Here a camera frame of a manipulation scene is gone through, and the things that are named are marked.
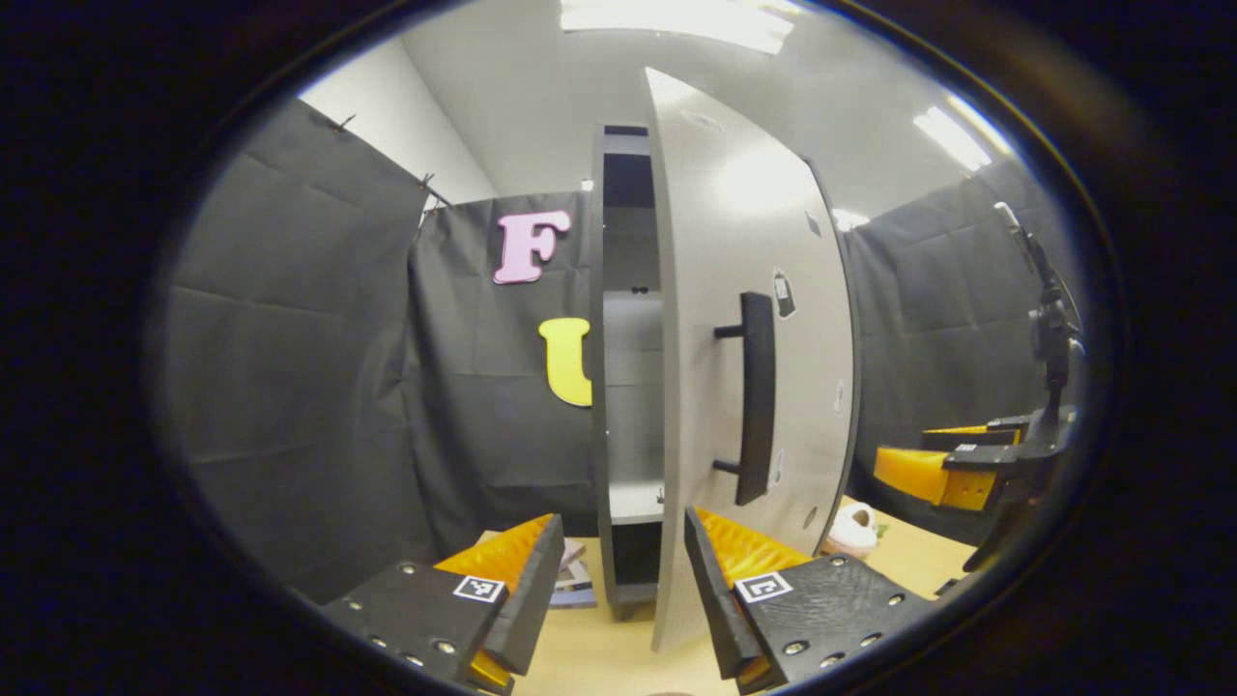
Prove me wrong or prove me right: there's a grey cabinet door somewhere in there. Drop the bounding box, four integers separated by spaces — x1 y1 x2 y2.
642 65 862 655

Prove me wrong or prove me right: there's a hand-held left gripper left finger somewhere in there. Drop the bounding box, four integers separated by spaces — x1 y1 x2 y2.
322 512 567 695

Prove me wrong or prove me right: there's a dark grey cabinet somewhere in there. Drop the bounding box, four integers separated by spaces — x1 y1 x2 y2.
587 123 679 622

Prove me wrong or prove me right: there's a large ceiling light panel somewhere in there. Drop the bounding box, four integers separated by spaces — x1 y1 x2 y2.
559 0 795 56

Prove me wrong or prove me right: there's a printed booklet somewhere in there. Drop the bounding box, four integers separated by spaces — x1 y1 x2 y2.
477 529 598 611

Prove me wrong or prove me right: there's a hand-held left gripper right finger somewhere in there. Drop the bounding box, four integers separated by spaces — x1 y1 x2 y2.
682 505 935 692

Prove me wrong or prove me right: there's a black cabinet door handle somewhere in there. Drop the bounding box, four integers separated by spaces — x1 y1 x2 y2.
712 291 778 508

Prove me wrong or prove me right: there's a long ceiling light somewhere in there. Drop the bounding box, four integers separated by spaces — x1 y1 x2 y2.
912 93 1017 174

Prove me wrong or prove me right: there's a white cabinet shelf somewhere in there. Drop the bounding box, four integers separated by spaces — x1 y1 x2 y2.
608 479 667 527

